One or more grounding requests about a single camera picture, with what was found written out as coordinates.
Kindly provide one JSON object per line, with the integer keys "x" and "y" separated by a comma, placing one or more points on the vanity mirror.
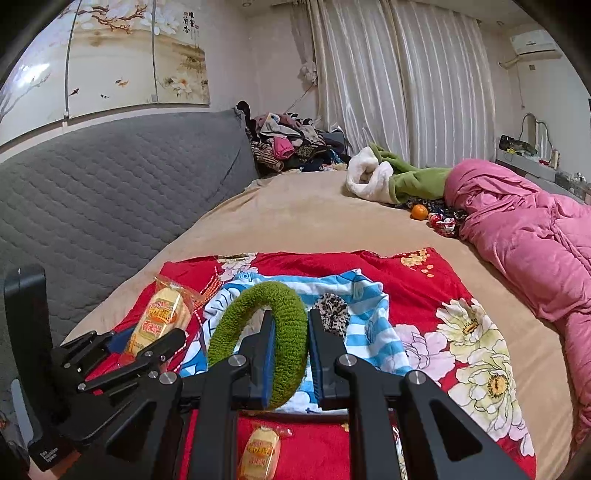
{"x": 540, "y": 148}

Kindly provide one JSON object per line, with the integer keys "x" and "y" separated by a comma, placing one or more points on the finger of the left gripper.
{"x": 124, "y": 364}
{"x": 84, "y": 353}

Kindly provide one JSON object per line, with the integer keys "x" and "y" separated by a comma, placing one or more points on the pink quilted duvet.
{"x": 540, "y": 243}

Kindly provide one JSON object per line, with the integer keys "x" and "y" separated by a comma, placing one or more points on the green white plush garment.
{"x": 378, "y": 175}

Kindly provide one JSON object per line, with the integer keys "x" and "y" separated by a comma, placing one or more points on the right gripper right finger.
{"x": 400, "y": 426}

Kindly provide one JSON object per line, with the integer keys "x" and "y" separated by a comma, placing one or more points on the blue striped cartoon towel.
{"x": 370, "y": 335}

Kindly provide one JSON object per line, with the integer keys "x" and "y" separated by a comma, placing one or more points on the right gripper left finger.
{"x": 139, "y": 422}

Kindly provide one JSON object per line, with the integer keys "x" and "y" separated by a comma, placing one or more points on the beige bed sheet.
{"x": 311, "y": 213}

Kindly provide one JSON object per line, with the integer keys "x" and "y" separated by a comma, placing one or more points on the leopard print scrunchie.
{"x": 334, "y": 314}

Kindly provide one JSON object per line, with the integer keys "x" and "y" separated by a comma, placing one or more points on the white air conditioner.
{"x": 532, "y": 46}

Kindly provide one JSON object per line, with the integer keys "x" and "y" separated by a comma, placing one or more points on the rice cracker packet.
{"x": 171, "y": 306}
{"x": 262, "y": 452}

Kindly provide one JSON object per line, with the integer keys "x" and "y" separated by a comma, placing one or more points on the grey quilted headboard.
{"x": 94, "y": 206}

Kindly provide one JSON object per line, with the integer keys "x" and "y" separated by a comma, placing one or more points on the floral wall painting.
{"x": 104, "y": 55}

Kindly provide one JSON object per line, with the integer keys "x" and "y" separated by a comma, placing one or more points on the red floral blanket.
{"x": 446, "y": 334}

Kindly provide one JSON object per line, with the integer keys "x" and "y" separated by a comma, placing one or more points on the white striped curtain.
{"x": 411, "y": 77}

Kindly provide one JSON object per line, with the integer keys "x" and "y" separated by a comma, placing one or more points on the pile of clothes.
{"x": 284, "y": 142}

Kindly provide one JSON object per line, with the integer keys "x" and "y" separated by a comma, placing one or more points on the orange fruit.
{"x": 420, "y": 212}

